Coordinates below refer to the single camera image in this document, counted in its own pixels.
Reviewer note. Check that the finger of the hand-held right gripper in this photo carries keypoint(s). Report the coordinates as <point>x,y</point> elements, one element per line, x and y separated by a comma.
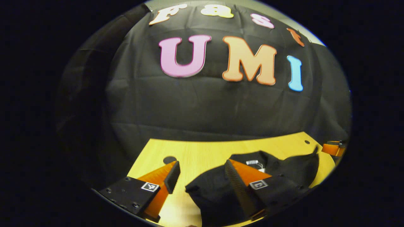
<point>329,148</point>

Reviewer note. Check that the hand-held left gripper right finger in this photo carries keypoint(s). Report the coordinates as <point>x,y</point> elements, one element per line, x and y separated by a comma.
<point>240,189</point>

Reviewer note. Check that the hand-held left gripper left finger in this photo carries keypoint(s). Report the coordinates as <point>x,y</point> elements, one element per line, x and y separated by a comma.
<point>173,176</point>

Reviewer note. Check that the black button-up shirt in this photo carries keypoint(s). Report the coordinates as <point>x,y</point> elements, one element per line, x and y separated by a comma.
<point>214,195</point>

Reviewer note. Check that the black backdrop cloth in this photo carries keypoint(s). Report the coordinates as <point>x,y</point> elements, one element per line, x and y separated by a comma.
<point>205,107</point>

